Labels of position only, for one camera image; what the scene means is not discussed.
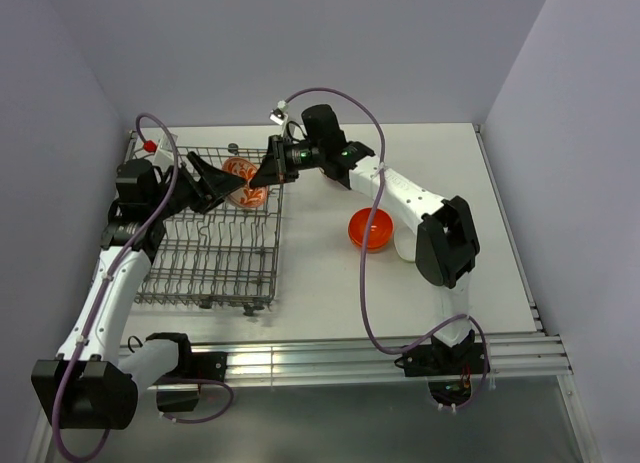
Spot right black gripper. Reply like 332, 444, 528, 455
250, 134, 325, 188

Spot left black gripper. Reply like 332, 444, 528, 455
149, 152, 246, 220

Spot orange floral pattern bowl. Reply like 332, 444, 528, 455
222, 157, 268, 209

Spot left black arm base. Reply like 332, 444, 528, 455
154, 351, 235, 424

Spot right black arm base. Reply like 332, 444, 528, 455
394, 330, 490, 409

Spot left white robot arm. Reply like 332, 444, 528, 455
31, 152, 246, 430

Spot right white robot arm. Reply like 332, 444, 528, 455
249, 104, 480, 373

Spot plain orange bowl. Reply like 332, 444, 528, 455
347, 208, 394, 252

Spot white square bowl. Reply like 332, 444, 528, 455
393, 228, 417, 263

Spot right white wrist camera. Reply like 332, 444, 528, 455
269, 100, 292, 139

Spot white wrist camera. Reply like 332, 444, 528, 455
269, 100, 292, 139
142, 134, 174, 172

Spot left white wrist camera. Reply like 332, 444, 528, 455
142, 134, 174, 172

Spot grey wire dish rack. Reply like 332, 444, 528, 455
127, 141, 287, 318

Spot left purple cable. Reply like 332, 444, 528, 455
49, 112, 235, 462

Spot aluminium mounting rail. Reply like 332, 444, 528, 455
47, 335, 574, 393

